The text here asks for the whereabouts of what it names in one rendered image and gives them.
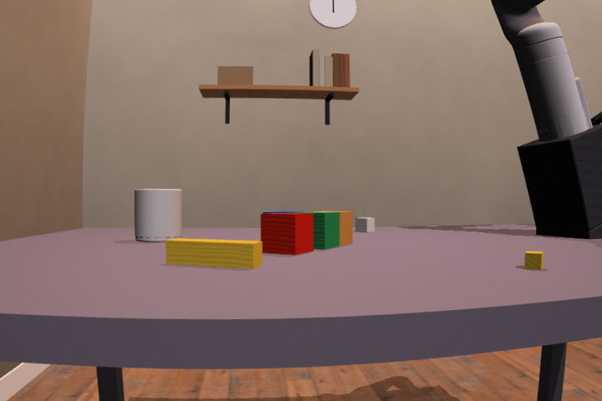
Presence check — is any green cube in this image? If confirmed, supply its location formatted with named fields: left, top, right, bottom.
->
left=293, top=212, right=339, bottom=250

